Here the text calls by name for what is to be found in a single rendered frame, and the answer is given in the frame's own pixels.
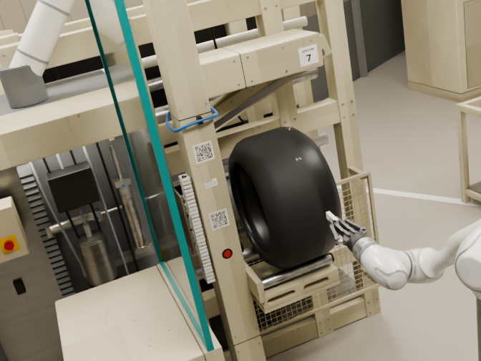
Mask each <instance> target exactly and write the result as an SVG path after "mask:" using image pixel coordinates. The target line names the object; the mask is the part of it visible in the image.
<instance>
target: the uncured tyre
mask: <svg viewBox="0 0 481 361"><path fill-rule="evenodd" d="M292 128H293V127H292ZM294 129H295V128H294ZM296 156H301V157H302V159H303V160H302V161H300V162H296V161H295V159H294V157H296ZM228 173H229V180H230V187H231V190H232V194H233V199H234V202H235V207H236V209H237V212H238V215H239V217H240V221H241V223H242V225H243V227H244V230H245V232H246V234H247V236H248V238H249V240H250V242H251V244H252V246H253V248H254V249H255V250H256V252H257V254H258V255H259V256H260V257H261V258H262V260H264V261H265V262H266V263H267V264H270V265H272V266H274V267H276V268H279V269H289V268H291V267H293V266H297V265H299V264H302V263H304V262H307V261H310V260H312V259H315V258H318V257H320V256H323V255H325V254H327V253H328V252H329V251H330V250H332V249H333V248H334V247H335V240H334V237H333V236H332V234H331V232H330V228H329V225H330V223H329V220H328V219H326V212H327V211H330V212H331V213H332V214H333V215H335V216H338V217H339V218H340V219H342V212H341V201H340V198H339V192H338V189H337V187H336V182H335V180H334V177H333V174H332V172H331V169H330V167H329V165H328V163H327V162H326V159H325V157H324V155H323V154H322V152H321V151H320V149H319V148H318V146H317V145H316V144H315V142H314V141H313V140H312V139H311V138H310V137H309V136H307V135H306V134H304V133H302V132H301V131H299V130H297V129H295V130H287V129H286V127H277V128H275V129H272V130H268V131H265V132H263V133H262V134H261V133H259V134H256V135H252V136H250V137H246V138H244V139H242V140H241V141H239V142H238V143H236V145H235V147H234V149H233V151H232V153H231V154H230V157H229V161H228Z"/></svg>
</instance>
